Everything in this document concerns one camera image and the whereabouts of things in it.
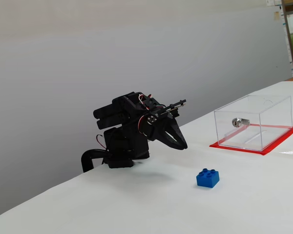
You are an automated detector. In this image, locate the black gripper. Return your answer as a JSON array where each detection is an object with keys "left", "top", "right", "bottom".
[{"left": 138, "top": 107, "right": 188, "bottom": 151}]

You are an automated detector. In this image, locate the blue lego brick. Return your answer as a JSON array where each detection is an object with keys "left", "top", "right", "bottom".
[{"left": 196, "top": 168, "right": 220, "bottom": 189}]

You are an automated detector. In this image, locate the transparent acrylic box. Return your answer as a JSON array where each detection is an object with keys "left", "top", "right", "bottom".
[{"left": 213, "top": 95, "right": 293, "bottom": 152}]

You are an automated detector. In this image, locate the red tape rectangle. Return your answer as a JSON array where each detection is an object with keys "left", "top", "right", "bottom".
[{"left": 209, "top": 123, "right": 293, "bottom": 156}]

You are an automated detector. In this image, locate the silver cam lock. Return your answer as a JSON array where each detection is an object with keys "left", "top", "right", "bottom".
[{"left": 231, "top": 117, "right": 250, "bottom": 128}]

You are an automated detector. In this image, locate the black table clamp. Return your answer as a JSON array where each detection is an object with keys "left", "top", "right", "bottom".
[{"left": 81, "top": 148, "right": 110, "bottom": 173}]

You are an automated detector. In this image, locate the red white servo wire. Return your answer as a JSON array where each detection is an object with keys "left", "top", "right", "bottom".
[
  {"left": 95, "top": 134, "right": 108, "bottom": 149},
  {"left": 138, "top": 114, "right": 152, "bottom": 136},
  {"left": 138, "top": 94, "right": 153, "bottom": 109}
]

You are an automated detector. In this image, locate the wooden frame post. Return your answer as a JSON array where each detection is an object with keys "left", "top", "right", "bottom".
[{"left": 282, "top": 0, "right": 293, "bottom": 78}]

